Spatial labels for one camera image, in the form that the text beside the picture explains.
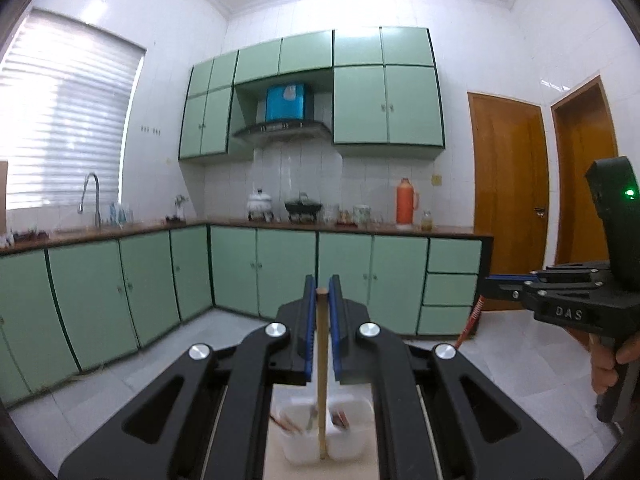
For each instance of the black wok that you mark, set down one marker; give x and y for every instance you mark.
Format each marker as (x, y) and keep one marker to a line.
(303, 209)

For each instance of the glass container on counter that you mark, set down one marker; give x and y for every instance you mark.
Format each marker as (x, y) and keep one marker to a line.
(361, 214)

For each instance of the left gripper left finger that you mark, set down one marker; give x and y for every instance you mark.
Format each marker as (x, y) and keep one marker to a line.
(206, 416)

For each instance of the white plastic utensil holder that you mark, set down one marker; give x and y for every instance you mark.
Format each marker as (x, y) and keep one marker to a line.
(343, 446)

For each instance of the white cooking pot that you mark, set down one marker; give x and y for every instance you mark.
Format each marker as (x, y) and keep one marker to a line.
(259, 206)

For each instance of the black chopstick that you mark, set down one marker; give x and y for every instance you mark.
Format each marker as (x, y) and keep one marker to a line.
(340, 420)
(312, 419)

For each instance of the red-handled bamboo chopstick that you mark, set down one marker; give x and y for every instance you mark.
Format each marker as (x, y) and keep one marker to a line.
(285, 424)

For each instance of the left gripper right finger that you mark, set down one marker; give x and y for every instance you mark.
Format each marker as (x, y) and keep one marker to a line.
(438, 416)

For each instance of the window blinds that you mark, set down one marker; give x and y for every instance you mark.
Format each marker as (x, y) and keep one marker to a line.
(66, 96)

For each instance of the right human hand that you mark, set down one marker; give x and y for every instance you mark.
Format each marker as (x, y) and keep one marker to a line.
(604, 361)

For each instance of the glass jar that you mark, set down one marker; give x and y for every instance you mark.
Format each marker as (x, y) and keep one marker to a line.
(426, 224)

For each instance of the green kitchen cabinets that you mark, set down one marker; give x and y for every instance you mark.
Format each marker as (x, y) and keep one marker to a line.
(376, 89)
(72, 306)

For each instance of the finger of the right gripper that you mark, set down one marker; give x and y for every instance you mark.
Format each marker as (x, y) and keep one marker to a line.
(514, 278)

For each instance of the brown wooden door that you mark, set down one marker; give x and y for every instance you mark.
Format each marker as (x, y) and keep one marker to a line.
(584, 132)
(511, 175)

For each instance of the range hood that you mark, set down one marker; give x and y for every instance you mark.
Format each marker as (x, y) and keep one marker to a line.
(281, 131)

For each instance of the blue box on hood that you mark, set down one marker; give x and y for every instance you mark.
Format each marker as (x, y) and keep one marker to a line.
(286, 101)

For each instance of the green lower kitchen cabinets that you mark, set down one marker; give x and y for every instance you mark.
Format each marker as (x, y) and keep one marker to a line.
(72, 306)

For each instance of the orange thermos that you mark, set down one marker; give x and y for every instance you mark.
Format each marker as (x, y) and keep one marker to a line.
(407, 202)

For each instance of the green upper kitchen cabinets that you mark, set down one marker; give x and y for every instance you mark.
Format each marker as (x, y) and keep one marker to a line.
(376, 89)

